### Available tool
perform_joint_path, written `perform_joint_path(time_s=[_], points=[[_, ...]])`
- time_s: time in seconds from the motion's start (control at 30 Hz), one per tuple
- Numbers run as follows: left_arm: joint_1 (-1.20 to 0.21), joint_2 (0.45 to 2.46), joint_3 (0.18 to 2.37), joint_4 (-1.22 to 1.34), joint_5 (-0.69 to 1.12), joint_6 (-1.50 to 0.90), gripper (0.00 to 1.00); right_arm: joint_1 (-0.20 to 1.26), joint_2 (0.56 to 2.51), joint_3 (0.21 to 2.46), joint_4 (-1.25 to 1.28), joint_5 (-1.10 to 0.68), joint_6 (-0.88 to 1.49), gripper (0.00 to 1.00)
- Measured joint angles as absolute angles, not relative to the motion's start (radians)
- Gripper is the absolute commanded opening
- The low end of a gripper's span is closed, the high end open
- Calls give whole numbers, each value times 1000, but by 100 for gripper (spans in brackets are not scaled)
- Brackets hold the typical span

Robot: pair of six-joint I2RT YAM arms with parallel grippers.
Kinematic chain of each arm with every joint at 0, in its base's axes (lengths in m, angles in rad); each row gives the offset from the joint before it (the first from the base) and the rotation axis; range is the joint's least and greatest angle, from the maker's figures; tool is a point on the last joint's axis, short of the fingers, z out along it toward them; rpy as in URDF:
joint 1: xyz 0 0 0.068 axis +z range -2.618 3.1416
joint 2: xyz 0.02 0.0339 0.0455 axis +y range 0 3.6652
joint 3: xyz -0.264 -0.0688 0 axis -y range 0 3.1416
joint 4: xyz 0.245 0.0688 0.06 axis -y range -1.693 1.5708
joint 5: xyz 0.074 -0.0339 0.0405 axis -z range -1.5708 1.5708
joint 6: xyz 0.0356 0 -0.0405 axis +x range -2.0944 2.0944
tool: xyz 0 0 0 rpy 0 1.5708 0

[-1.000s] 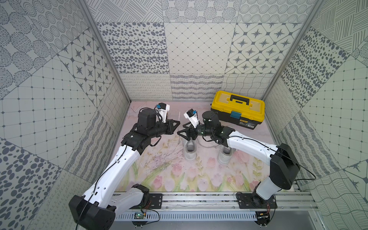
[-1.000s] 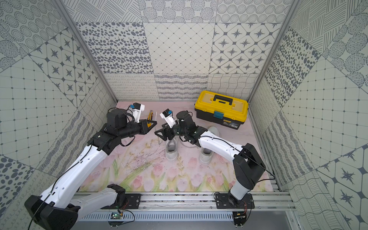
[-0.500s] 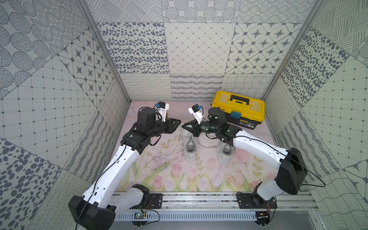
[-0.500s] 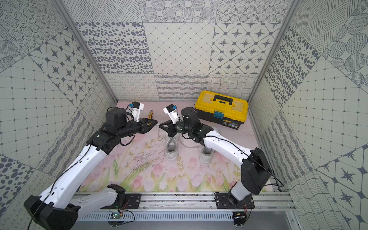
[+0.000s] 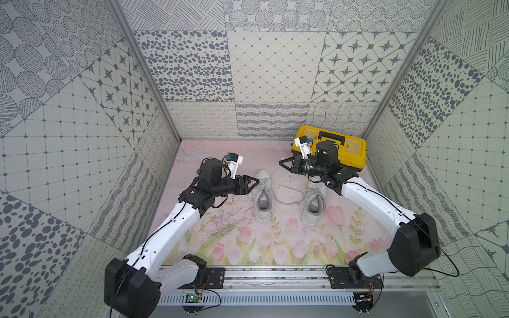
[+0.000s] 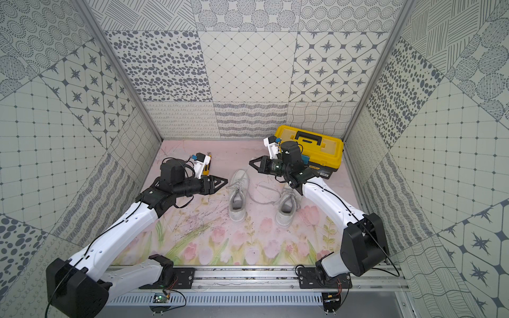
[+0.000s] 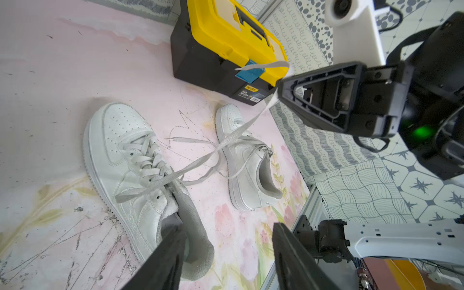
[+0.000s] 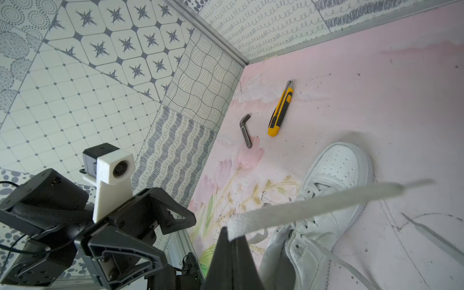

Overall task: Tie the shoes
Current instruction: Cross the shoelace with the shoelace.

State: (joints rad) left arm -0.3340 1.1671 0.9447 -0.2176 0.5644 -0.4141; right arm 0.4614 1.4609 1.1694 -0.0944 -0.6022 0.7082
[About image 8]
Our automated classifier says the yellow black utility knife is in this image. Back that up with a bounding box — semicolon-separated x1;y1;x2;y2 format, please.
268;80;294;137

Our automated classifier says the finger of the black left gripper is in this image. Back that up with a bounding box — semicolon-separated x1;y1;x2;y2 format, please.
135;188;196;235

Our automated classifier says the pink floral table mat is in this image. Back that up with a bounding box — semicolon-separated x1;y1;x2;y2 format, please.
188;1;464;290

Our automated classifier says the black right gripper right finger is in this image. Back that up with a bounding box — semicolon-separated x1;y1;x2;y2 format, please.
232;236;264;290

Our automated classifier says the dark metal hex key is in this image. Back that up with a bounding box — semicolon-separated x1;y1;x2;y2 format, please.
239;114;253;149

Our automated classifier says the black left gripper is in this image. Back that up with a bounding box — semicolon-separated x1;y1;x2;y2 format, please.
1;169;167;290

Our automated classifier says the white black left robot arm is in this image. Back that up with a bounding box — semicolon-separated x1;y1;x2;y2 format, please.
1;169;200;290

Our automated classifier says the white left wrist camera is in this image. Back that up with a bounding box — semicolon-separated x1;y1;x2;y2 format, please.
82;143;135;224

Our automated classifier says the white sneaker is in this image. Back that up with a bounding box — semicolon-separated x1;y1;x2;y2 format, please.
226;141;436;290

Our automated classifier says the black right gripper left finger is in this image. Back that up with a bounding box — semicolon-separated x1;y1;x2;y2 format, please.
201;227;233;290

